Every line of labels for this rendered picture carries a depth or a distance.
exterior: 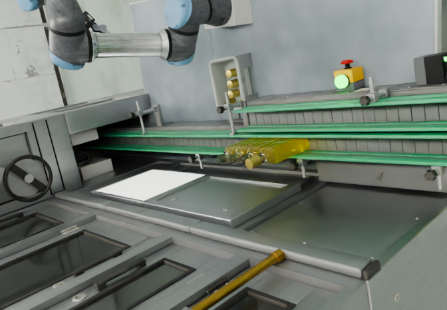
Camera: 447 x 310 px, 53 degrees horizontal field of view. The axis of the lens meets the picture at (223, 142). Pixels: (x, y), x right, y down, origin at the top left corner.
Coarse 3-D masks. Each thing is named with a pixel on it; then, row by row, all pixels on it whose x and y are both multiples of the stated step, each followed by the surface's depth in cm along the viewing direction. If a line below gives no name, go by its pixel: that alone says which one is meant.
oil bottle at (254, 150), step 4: (268, 140) 156; (272, 140) 154; (276, 140) 154; (256, 144) 153; (260, 144) 152; (264, 144) 150; (268, 144) 151; (248, 148) 150; (252, 148) 149; (256, 148) 148; (260, 148) 148; (248, 152) 149; (252, 152) 148; (256, 152) 147
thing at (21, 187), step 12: (24, 156) 196; (36, 156) 200; (12, 168) 193; (24, 168) 200; (36, 168) 204; (48, 168) 203; (12, 180) 197; (24, 180) 197; (36, 180) 200; (12, 192) 193; (24, 192) 200; (36, 192) 204
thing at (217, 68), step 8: (232, 56) 178; (216, 64) 190; (224, 64) 192; (232, 64) 189; (216, 72) 191; (224, 72) 194; (216, 80) 191; (224, 80) 194; (240, 80) 178; (216, 88) 191; (224, 88) 194; (232, 88) 193; (240, 88) 179; (216, 96) 191; (224, 96) 194; (240, 96) 191; (216, 104) 192
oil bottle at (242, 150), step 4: (256, 140) 160; (260, 140) 159; (264, 140) 158; (244, 144) 157; (248, 144) 156; (252, 144) 155; (236, 148) 154; (240, 148) 153; (244, 148) 152; (236, 152) 153; (240, 152) 152; (244, 152) 152
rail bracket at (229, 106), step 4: (228, 100) 170; (240, 100) 174; (224, 104) 170; (228, 104) 169; (232, 104) 170; (236, 104) 172; (240, 104) 173; (220, 108) 166; (224, 108) 168; (228, 108) 169; (232, 108) 170; (220, 112) 167; (228, 112) 171; (232, 120) 171; (232, 124) 171; (232, 128) 171; (232, 132) 171; (236, 132) 172
